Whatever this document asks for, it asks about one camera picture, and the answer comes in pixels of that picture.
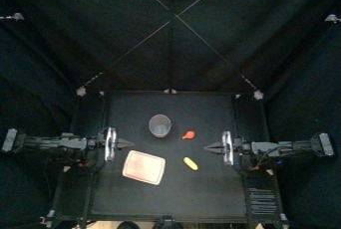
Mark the yellow toy corn cob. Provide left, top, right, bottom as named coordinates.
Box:
left=182, top=155, right=200, bottom=172

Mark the pink square plate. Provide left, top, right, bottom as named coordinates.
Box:
left=122, top=149, right=169, bottom=186

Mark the orange toy drumstick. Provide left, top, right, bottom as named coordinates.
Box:
left=181, top=129, right=197, bottom=140

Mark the clear grey plastic cup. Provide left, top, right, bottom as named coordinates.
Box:
left=149, top=114, right=173, bottom=139

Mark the white text label sticker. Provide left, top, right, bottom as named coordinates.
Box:
left=248, top=186, right=279, bottom=216

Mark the red black arm cable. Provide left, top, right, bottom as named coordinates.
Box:
left=248, top=145, right=284, bottom=172

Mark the grey frame corner bracket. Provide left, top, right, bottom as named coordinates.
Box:
left=252, top=89, right=267, bottom=102
left=75, top=86, right=89, bottom=98

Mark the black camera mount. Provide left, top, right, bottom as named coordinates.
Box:
left=156, top=215, right=180, bottom=229

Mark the grey table foot bracket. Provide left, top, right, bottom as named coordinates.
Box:
left=39, top=208, right=58, bottom=229
left=277, top=213, right=291, bottom=229

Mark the thin diagonal brace cord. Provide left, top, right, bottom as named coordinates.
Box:
left=82, top=0, right=237, bottom=90
left=124, top=0, right=260, bottom=92

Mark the grey frame clamp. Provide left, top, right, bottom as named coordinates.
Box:
left=324, top=13, right=341, bottom=25
left=0, top=12, right=27, bottom=23

